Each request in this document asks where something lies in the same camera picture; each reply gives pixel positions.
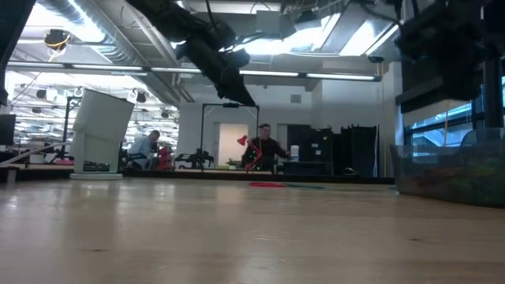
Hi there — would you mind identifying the black gantry frame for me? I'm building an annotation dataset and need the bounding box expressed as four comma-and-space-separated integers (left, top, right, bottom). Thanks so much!
200, 102, 261, 170

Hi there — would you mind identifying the grey ceiling box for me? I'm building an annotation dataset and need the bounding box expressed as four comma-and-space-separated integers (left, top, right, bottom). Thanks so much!
255, 9, 282, 35

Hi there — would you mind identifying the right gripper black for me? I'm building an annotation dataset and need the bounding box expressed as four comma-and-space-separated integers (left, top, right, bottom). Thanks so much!
395, 6, 490, 103

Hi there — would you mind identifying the black folding screen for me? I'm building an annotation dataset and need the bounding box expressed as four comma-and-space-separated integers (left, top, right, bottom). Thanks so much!
341, 125, 380, 177

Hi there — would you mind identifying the long ceiling light bar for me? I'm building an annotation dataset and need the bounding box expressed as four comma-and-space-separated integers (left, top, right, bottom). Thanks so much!
6, 60, 383, 83

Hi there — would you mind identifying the person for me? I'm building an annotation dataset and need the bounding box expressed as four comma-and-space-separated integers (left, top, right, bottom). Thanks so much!
126, 129, 162, 170
241, 122, 292, 173

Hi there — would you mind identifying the black ceiling cable reel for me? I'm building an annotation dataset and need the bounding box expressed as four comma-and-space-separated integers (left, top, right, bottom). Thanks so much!
43, 29, 72, 52

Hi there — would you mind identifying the clear plastic bin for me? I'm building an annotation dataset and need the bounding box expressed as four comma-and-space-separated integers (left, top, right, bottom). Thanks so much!
390, 138, 505, 209

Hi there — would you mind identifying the black cabinet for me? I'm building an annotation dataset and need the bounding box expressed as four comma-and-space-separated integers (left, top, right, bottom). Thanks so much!
286, 125, 335, 177

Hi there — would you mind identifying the black monitor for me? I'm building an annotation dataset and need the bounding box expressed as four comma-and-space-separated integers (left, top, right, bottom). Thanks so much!
0, 114, 17, 146

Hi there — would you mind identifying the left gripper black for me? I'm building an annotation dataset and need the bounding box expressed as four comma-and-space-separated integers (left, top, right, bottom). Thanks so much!
174, 36, 257, 108

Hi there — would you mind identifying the black table frame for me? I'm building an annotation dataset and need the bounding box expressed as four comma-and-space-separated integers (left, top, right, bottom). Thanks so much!
15, 167, 395, 184

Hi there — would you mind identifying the black post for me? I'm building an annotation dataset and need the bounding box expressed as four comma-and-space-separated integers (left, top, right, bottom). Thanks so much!
481, 54, 505, 131

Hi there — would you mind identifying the red rubber band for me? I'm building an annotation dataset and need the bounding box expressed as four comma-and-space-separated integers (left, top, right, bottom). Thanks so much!
248, 181, 288, 189

